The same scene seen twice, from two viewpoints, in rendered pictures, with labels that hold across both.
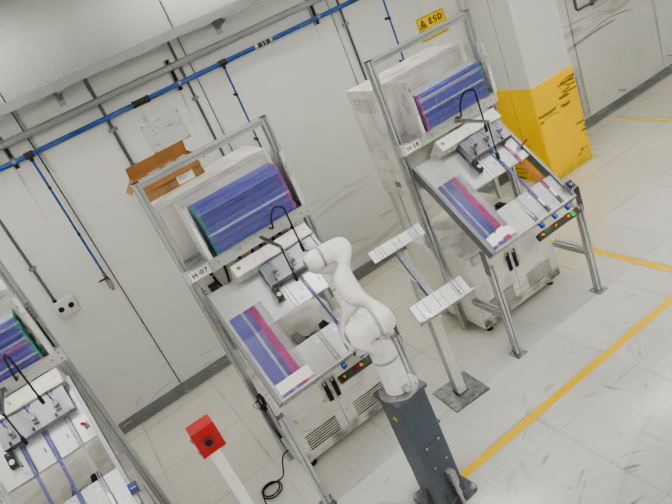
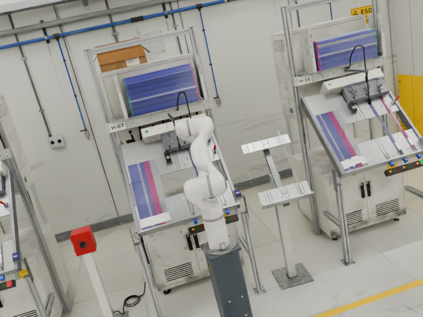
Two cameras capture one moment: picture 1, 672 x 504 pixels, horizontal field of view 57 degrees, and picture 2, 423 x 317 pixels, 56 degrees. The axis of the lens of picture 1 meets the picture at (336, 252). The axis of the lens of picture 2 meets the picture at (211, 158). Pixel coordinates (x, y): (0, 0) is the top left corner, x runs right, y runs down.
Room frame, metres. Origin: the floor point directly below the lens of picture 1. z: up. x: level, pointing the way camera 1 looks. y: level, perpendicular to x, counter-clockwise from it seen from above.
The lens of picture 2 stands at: (0.36, -0.47, 1.82)
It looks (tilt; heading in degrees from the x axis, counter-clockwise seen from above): 17 degrees down; 11
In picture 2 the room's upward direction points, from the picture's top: 13 degrees counter-clockwise
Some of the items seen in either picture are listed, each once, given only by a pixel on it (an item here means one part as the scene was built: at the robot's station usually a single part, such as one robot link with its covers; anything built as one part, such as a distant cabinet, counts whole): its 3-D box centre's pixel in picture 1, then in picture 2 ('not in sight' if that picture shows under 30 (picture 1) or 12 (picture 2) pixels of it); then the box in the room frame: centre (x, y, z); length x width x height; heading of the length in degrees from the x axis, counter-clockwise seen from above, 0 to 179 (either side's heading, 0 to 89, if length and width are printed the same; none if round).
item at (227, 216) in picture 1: (243, 207); (161, 89); (3.20, 0.35, 1.52); 0.51 x 0.13 x 0.27; 110
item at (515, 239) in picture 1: (487, 221); (354, 155); (3.63, -0.99, 0.65); 1.01 x 0.73 x 1.29; 20
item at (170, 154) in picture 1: (184, 162); (135, 51); (3.44, 0.56, 1.82); 0.68 x 0.30 x 0.20; 110
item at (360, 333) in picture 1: (369, 340); (202, 198); (2.32, 0.02, 1.00); 0.19 x 0.12 x 0.24; 100
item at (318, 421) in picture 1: (312, 378); (188, 233); (3.29, 0.45, 0.31); 0.70 x 0.65 x 0.62; 110
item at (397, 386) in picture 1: (392, 373); (216, 231); (2.33, -0.01, 0.79); 0.19 x 0.19 x 0.18
